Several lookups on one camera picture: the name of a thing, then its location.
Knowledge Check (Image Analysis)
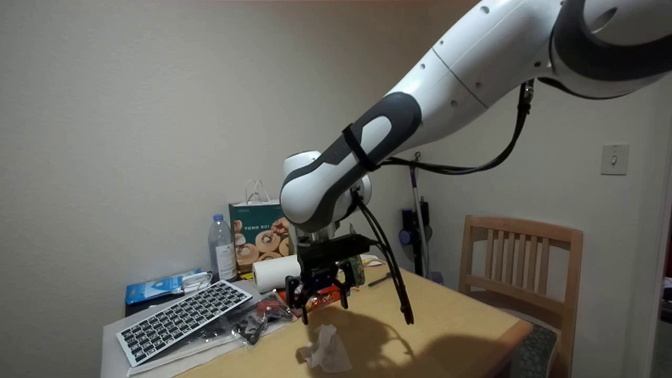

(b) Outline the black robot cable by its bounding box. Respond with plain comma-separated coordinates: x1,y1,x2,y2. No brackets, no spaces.
349,77,538,328

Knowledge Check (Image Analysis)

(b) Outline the clear plastic water bottle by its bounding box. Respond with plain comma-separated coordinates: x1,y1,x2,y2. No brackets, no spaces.
208,213,236,278

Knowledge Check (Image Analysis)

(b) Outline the purple vacuum cleaner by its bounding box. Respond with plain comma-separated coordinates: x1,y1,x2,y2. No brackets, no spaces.
400,152,432,277

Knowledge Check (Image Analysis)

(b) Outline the white keyboard with dark keys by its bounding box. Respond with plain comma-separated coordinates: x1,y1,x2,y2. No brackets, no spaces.
115,281,252,368

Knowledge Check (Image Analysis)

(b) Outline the white cloth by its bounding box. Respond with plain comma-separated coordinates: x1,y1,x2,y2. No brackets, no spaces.
297,322,353,374

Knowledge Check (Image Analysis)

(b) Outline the white wall light switch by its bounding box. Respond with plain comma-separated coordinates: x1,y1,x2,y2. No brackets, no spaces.
602,144,631,176

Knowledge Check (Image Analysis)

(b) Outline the green doughnut paper bag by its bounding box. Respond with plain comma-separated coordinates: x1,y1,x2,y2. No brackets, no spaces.
229,181,297,275

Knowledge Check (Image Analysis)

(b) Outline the red snack packet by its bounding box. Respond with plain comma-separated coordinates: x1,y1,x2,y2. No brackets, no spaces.
275,286,341,313

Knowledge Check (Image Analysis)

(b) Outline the blue wet wipes packet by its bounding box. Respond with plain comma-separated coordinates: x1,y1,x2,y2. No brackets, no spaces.
124,269,211,314

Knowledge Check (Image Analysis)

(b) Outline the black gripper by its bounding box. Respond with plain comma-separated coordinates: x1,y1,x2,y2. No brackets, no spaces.
287,263,352,324

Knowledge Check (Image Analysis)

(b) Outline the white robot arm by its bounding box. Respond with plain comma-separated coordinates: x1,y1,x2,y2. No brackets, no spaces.
280,0,672,232

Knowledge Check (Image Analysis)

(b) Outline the wooden chair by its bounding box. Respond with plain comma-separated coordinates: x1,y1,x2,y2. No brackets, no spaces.
459,215,584,378

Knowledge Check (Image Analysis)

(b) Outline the white paper towel roll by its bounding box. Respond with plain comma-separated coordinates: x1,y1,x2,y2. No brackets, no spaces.
252,255,301,291

